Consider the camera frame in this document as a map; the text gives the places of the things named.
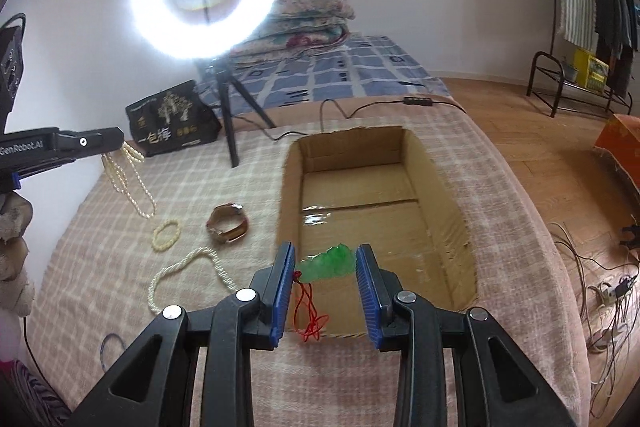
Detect thin pearl necklace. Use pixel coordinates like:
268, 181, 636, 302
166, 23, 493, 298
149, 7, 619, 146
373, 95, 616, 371
101, 141, 158, 221

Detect green jade pendant red cord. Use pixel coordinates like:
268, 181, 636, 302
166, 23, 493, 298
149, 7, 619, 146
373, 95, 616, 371
290, 243, 359, 342

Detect dark blue bangle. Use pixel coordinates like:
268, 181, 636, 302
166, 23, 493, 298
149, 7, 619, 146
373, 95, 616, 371
99, 333, 127, 372

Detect white power strip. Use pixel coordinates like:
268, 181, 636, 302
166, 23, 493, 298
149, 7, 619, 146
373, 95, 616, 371
589, 277, 636, 307

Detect pink plaid blanket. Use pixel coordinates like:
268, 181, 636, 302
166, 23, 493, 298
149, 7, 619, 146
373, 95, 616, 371
28, 104, 589, 426

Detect black snack bag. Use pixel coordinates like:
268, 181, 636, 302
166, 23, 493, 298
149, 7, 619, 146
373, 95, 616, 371
126, 80, 222, 157

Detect brown leather wristwatch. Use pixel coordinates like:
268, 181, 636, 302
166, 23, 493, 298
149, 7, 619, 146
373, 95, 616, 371
205, 202, 248, 244

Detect black tripod stand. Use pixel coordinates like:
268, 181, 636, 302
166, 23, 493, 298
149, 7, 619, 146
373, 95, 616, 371
195, 58, 276, 168

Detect open cardboard box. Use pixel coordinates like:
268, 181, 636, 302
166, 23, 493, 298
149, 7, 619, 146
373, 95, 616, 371
277, 126, 477, 311

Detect orange cloth covered table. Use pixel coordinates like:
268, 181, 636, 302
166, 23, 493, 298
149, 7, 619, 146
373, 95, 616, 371
594, 114, 640, 192

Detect folded floral quilt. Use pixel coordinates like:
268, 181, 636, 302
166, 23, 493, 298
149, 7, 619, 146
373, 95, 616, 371
230, 0, 356, 67

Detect black clothes rack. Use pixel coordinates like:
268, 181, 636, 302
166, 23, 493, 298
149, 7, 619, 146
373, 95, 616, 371
525, 0, 636, 118

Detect small potted plant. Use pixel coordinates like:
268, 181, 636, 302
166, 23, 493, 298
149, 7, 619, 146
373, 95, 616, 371
562, 57, 578, 83

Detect yellow green box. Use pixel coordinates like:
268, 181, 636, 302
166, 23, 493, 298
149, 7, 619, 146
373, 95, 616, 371
573, 48, 608, 93

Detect blue patterned bed sheet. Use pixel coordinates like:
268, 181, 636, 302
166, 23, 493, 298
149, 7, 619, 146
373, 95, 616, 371
194, 33, 454, 111

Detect dark hanging clothes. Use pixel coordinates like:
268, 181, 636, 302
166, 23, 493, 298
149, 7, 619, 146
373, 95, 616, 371
596, 0, 639, 98

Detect thick twisted pearl necklace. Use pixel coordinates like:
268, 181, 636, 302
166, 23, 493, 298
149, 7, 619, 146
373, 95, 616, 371
147, 246, 241, 316

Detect tangled floor cables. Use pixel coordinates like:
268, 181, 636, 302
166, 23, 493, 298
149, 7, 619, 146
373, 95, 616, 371
546, 221, 640, 413

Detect yellow bead bracelet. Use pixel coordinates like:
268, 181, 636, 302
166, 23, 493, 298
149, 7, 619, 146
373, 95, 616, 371
150, 219, 181, 253

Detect black power cable with remote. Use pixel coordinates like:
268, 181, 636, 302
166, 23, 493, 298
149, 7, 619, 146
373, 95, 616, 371
240, 95, 469, 142

